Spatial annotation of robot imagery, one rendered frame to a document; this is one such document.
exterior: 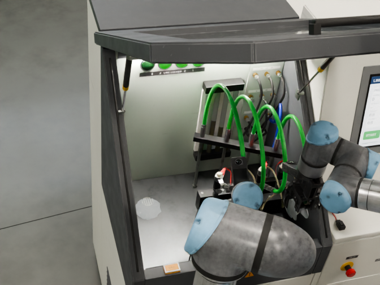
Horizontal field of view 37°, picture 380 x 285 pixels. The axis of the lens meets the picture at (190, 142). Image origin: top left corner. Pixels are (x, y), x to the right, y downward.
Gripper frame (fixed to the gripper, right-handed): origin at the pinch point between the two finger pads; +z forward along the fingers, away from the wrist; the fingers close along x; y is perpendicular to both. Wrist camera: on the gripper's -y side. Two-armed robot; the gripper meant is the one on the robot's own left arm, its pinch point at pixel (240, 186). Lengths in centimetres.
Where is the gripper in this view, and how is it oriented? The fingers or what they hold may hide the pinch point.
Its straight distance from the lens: 180.4
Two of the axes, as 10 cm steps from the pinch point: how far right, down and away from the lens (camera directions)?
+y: 1.4, 9.9, -0.6
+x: 9.9, -1.4, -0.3
